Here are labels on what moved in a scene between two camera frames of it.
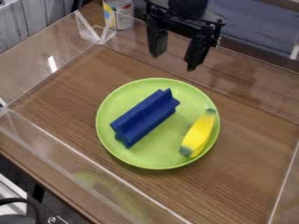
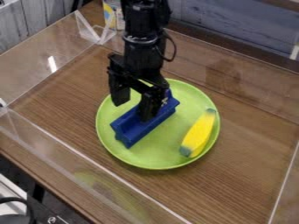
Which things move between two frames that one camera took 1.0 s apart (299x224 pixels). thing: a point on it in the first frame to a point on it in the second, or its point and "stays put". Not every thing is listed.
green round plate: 154,148 stays put
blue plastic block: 144,117 stays put
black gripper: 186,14 to 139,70
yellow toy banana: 199,135 stays put
